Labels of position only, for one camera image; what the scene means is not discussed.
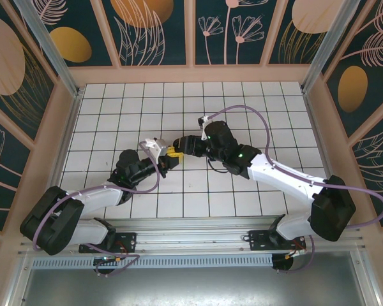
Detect grey metal sheet panel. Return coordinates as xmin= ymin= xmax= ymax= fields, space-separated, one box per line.
xmin=6 ymin=250 xmax=382 ymax=306

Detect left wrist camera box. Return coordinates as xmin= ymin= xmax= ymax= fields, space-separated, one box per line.
xmin=143 ymin=136 xmax=167 ymax=157

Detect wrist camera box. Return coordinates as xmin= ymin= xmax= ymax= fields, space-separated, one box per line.
xmin=143 ymin=136 xmax=167 ymax=157
xmin=197 ymin=115 xmax=216 ymax=128

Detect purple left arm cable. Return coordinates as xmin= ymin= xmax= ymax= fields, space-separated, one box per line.
xmin=31 ymin=140 xmax=163 ymax=279

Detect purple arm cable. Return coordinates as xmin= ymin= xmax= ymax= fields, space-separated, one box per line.
xmin=206 ymin=105 xmax=383 ymax=275
xmin=31 ymin=140 xmax=163 ymax=279

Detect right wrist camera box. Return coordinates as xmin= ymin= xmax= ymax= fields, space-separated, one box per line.
xmin=197 ymin=115 xmax=216 ymax=128

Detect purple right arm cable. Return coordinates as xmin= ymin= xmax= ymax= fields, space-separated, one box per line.
xmin=206 ymin=105 xmax=383 ymax=275

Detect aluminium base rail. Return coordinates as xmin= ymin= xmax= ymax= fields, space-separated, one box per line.
xmin=18 ymin=215 xmax=370 ymax=256

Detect grey slotted cable duct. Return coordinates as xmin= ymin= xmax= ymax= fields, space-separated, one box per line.
xmin=31 ymin=254 xmax=274 ymax=269

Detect aluminium corner post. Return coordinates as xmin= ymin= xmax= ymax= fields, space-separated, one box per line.
xmin=300 ymin=0 xmax=355 ymax=94
xmin=13 ymin=0 xmax=85 ymax=98

